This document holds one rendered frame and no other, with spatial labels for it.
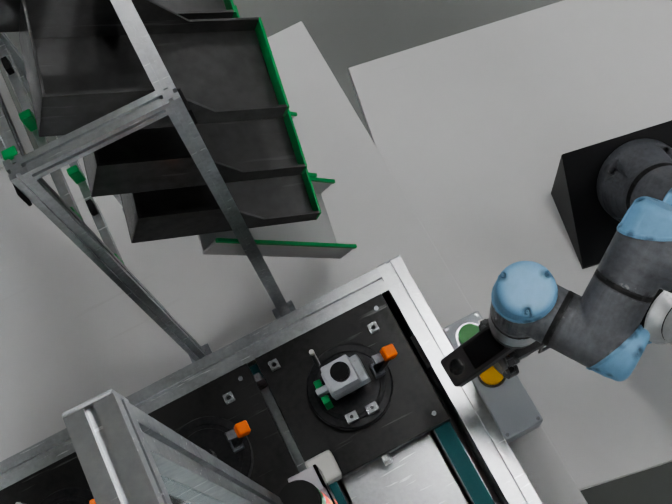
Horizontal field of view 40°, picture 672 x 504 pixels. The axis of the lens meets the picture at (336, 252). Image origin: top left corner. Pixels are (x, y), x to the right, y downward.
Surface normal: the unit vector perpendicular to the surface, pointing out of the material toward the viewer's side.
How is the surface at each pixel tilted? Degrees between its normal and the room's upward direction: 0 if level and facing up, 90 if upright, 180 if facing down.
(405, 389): 0
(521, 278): 0
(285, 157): 25
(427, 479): 0
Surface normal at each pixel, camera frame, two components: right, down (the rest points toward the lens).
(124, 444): -0.10, -0.34
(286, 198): 0.31, -0.44
